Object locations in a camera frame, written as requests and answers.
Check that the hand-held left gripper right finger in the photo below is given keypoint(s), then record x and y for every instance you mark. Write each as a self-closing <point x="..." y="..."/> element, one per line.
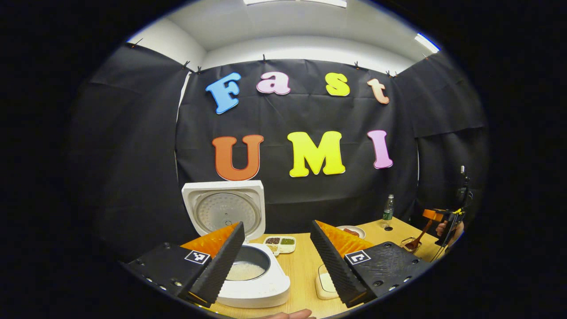
<point x="332" y="266"/>

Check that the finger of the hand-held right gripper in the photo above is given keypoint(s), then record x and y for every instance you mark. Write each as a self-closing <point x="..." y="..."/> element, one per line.
<point x="432" y="215"/>

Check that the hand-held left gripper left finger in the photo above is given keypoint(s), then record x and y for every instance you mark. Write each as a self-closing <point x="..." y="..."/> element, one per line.
<point x="221" y="266"/>

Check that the white rice container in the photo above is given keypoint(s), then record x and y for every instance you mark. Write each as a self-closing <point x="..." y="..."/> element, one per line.
<point x="327" y="283"/>

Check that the brown wooden spoon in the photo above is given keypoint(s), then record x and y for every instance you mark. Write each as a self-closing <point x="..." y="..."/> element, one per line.
<point x="421" y="235"/>

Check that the white rice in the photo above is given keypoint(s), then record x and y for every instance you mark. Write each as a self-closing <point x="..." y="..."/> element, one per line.
<point x="248" y="271"/>

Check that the clear mesh chopstick holder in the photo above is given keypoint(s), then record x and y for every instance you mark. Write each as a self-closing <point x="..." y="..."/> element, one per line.
<point x="409" y="248"/>

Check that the white rice cooker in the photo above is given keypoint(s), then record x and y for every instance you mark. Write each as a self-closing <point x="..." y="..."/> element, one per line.
<point x="266" y="288"/>

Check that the brown meat piece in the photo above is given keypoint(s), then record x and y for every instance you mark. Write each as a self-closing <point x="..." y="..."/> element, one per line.
<point x="352" y="231"/>

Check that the clear plastic water bottle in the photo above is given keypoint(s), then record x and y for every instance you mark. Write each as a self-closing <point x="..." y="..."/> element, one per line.
<point x="388" y="210"/>

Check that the white round plate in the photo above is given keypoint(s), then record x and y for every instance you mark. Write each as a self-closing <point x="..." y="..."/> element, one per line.
<point x="359" y="230"/>

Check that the white divided grain tray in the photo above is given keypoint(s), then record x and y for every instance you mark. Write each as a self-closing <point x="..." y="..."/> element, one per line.
<point x="281" y="243"/>

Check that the black backdrop cloth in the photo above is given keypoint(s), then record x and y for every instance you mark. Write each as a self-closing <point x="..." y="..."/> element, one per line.
<point x="310" y="199"/>

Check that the small ceiling light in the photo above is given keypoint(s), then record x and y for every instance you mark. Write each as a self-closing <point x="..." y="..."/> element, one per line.
<point x="427" y="43"/>

